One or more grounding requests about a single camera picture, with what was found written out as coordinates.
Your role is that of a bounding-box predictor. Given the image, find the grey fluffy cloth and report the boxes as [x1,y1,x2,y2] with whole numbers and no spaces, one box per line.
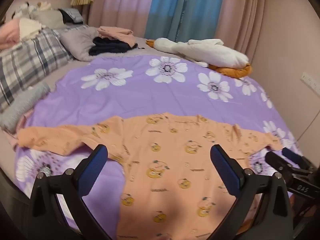
[0,82,50,133]

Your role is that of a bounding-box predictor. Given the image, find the beige pillow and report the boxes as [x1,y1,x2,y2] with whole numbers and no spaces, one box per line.
[30,10,64,29]

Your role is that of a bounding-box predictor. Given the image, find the grey pillow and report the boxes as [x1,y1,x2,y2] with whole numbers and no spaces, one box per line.
[60,26,100,62]

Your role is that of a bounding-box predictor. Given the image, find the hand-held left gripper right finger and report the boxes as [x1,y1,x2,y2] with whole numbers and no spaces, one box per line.
[210,144,294,240]

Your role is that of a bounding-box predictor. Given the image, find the grey checked folded clothes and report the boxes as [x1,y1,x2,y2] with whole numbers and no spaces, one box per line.
[59,8,84,25]

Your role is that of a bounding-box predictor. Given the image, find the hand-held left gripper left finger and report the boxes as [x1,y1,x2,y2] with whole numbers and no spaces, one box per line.
[27,144,113,240]

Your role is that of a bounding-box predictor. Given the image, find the small plush toys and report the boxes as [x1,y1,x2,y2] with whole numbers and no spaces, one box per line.
[12,2,53,19]

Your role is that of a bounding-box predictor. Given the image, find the white goose plush toy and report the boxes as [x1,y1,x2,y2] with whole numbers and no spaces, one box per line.
[146,38,252,78]

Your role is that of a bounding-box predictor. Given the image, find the grey plaid quilt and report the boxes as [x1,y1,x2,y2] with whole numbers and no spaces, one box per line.
[0,27,74,113]

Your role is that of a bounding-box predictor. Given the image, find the pink folded clothes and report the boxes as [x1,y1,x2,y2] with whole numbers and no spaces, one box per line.
[97,26,137,47]

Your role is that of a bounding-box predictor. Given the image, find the dark navy folded clothes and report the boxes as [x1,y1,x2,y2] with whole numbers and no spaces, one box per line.
[89,37,138,56]

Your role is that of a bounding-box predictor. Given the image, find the purple floral blanket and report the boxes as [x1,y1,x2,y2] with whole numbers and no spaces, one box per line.
[15,56,303,238]

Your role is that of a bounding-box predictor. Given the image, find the pink fleece cloth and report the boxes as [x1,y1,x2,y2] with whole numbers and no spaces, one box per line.
[6,110,33,147]

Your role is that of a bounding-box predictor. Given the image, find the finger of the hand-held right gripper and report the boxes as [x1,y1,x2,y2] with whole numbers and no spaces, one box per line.
[265,151,295,178]
[282,147,313,168]

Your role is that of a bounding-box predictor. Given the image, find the white wall socket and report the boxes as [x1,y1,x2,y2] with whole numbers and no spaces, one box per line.
[301,72,320,92]

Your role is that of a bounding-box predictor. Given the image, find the pink crumpled cloth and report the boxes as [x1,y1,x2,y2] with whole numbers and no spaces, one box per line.
[0,19,20,50]

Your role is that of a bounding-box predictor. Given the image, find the pink curtain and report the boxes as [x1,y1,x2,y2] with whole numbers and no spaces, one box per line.
[82,0,158,39]
[215,0,273,60]

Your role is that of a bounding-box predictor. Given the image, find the cream crumpled cloth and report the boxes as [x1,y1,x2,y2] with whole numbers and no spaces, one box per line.
[19,17,47,40]

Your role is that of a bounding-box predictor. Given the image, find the blue curtain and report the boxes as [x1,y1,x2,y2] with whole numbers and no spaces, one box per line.
[144,0,227,48]

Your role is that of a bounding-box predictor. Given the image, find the orange printed baby garment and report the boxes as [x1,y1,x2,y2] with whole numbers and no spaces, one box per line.
[16,114,283,240]

